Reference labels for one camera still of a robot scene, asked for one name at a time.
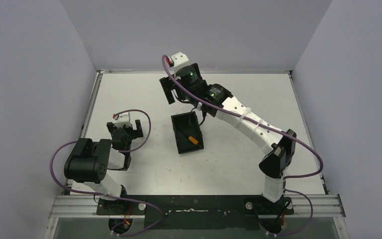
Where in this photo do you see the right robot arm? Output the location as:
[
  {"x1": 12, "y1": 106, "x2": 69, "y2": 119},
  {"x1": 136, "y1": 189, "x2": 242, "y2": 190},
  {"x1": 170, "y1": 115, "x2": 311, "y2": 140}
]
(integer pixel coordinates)
[{"x1": 159, "y1": 63, "x2": 296, "y2": 214}]

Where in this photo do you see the purple cable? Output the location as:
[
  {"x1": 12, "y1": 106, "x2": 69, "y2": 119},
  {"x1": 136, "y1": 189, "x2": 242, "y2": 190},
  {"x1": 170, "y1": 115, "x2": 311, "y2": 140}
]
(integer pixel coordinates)
[
  {"x1": 49, "y1": 109, "x2": 164, "y2": 238},
  {"x1": 162, "y1": 54, "x2": 324, "y2": 238}
]

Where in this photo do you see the black plastic bin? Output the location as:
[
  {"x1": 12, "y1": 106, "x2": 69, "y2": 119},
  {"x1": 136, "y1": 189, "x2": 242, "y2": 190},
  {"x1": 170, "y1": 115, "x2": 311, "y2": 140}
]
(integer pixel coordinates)
[{"x1": 171, "y1": 111, "x2": 204, "y2": 154}]

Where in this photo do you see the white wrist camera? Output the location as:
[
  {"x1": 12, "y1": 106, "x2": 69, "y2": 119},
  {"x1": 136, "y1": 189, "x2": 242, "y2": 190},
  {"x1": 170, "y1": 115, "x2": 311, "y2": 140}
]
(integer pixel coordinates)
[
  {"x1": 167, "y1": 52, "x2": 190, "y2": 72},
  {"x1": 113, "y1": 112, "x2": 132, "y2": 128}
]

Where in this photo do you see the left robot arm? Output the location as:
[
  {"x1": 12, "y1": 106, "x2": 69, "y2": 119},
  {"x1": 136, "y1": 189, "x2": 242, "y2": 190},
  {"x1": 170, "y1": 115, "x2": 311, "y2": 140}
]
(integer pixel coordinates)
[{"x1": 64, "y1": 119, "x2": 144, "y2": 215}]

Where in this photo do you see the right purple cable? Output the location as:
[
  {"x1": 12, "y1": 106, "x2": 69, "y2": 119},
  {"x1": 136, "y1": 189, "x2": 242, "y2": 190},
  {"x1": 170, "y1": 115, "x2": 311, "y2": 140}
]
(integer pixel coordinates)
[{"x1": 162, "y1": 54, "x2": 324, "y2": 238}]

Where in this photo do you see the orange handled screwdriver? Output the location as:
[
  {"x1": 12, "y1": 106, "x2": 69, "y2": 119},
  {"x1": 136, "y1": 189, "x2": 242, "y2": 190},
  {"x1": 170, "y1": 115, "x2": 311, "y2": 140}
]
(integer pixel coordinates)
[{"x1": 179, "y1": 129, "x2": 199, "y2": 145}]

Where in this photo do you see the aluminium table edge frame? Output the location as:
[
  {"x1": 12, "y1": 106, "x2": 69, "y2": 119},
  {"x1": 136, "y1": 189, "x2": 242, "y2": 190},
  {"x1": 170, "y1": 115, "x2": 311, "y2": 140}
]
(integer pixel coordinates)
[{"x1": 82, "y1": 71, "x2": 311, "y2": 149}]

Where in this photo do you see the aluminium front rail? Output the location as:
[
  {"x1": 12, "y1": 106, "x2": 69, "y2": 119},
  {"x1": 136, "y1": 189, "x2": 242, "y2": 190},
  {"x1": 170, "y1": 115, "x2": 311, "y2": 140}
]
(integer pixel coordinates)
[{"x1": 50, "y1": 194, "x2": 346, "y2": 219}]

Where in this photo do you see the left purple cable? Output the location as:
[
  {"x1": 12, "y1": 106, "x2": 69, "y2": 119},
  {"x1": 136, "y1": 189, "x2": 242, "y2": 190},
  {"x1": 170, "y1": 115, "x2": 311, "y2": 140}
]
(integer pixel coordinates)
[{"x1": 49, "y1": 109, "x2": 164, "y2": 238}]

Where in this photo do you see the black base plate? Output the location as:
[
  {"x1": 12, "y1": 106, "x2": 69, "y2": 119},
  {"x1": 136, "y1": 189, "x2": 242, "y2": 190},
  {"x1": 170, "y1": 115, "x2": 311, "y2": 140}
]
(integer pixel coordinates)
[{"x1": 96, "y1": 195, "x2": 294, "y2": 230}]

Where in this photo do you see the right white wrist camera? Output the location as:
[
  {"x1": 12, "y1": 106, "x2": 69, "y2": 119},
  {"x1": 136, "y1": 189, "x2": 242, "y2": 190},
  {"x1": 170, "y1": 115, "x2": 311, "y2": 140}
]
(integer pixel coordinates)
[{"x1": 167, "y1": 52, "x2": 190, "y2": 72}]

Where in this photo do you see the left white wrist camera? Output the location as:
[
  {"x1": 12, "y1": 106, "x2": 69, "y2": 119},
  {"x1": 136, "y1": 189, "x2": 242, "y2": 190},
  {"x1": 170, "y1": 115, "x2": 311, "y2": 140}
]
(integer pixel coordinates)
[{"x1": 113, "y1": 112, "x2": 132, "y2": 128}]

